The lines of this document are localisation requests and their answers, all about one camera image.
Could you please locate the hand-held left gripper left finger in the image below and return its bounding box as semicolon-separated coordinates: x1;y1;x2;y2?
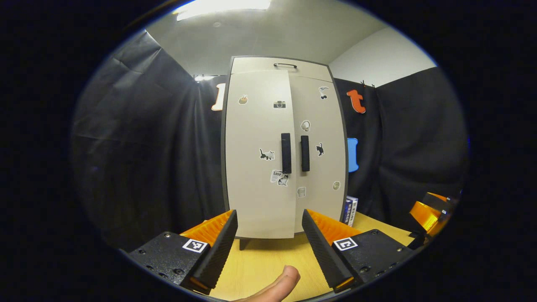
127;209;239;294

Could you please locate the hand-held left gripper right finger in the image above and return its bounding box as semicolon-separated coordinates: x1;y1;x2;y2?
301;208;414;294

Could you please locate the white cabinet door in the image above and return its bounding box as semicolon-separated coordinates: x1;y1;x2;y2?
224;69;297;240
287;75;347;234

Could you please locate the white shoe cabinet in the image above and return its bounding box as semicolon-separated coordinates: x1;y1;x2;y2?
221;55;349;251

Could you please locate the white cabinet drawer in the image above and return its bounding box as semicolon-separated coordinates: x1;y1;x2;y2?
231;57;333;83

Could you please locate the blue and white box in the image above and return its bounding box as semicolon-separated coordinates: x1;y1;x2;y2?
342;195;359;227

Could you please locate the black backdrop cloth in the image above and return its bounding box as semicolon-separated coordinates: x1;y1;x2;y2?
70;29;469;252

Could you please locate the black door handle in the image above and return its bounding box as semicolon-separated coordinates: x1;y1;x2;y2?
300;135;310;172
281;133;292;174

